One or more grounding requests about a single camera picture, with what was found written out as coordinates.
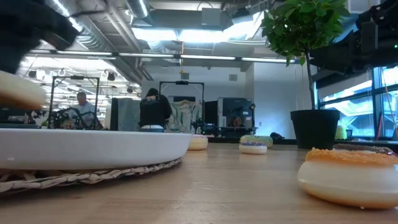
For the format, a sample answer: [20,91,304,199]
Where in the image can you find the black background robot arms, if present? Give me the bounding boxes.
[49,107,103,130]

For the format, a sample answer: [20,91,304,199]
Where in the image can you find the orange crumb topped donut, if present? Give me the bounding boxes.
[297,147,398,210]

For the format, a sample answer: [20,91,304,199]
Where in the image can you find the pale yellow green object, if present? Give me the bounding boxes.
[335,124,348,140]

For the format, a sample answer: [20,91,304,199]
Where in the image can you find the person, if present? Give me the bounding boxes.
[70,91,103,130]
[139,88,173,133]
[229,116,245,128]

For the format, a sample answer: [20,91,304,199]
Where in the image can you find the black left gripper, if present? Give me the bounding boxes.
[0,0,80,75]

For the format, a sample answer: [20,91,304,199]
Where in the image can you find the cream frosted donut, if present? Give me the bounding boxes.
[0,70,47,110]

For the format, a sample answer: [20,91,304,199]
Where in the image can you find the grey partition panel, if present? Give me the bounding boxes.
[110,97,142,131]

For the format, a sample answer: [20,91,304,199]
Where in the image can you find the white round plate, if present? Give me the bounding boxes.
[0,128,193,170]

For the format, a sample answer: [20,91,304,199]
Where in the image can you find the black plant pot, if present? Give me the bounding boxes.
[290,108,341,150]

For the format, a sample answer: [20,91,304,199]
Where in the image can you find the green frosted donut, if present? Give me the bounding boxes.
[239,134,274,149]

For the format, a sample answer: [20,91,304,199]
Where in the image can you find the thin yellow cable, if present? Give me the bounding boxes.
[381,67,398,128]

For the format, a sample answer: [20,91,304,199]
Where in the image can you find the pale pink frosted donut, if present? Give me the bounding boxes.
[187,134,209,151]

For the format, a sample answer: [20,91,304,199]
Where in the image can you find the white green patterned cloth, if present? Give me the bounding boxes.
[167,99,203,134]

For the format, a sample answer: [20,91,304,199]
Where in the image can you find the chocolate topped donut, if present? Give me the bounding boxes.
[333,143,396,156]

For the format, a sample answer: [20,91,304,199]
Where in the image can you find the green leafy small tree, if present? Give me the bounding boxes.
[260,0,351,110]

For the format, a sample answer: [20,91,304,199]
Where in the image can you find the silver ventilation duct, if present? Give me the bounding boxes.
[46,0,147,82]

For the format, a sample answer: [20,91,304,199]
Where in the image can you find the purple frosted donut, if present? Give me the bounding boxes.
[238,141,268,155]

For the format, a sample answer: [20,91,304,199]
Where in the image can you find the woven straw placemat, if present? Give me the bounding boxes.
[0,157,184,194]

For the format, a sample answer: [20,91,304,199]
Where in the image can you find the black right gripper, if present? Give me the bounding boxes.
[310,18,398,73]

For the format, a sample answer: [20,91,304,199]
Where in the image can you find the black metal frame stand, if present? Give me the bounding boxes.
[48,75,101,130]
[159,80,205,131]

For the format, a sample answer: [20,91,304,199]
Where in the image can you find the long ceiling light bar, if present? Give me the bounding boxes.
[27,49,296,63]

